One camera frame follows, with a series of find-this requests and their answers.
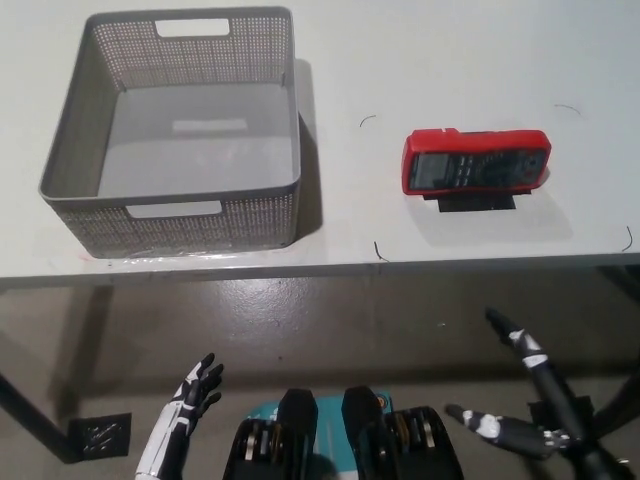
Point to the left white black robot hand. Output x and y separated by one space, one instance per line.
175 420

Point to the black floor plate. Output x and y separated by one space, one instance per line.
100 435

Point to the black ribbed robot body block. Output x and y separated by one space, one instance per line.
365 415
295 415

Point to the red digital multimeter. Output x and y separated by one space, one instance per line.
480 162

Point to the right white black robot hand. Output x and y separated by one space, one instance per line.
555 400

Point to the grey perforated plastic basket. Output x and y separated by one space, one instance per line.
80 150

